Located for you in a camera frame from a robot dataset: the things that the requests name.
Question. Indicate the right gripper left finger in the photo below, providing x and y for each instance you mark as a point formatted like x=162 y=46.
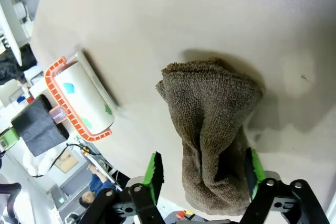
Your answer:
x=152 y=182

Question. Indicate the green paper scrap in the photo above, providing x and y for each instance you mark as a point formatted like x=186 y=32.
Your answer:
x=107 y=109
x=87 y=123

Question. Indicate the brown terry cloth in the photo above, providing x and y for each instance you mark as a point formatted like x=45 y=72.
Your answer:
x=210 y=119

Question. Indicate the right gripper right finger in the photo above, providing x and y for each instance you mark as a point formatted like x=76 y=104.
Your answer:
x=256 y=182

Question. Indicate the black office chair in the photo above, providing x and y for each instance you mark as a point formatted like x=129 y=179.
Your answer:
x=9 y=197

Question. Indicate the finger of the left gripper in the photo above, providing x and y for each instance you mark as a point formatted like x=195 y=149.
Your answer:
x=36 y=127

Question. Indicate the seated person in blue shirt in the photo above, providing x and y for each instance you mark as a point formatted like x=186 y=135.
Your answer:
x=98 y=182

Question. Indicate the white desk panel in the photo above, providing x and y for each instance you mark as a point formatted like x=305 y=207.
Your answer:
x=10 y=32

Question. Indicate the pink lint roller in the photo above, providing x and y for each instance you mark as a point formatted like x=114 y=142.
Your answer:
x=84 y=100

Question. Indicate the blue paper scrap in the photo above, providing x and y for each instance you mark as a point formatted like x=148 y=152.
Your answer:
x=68 y=88

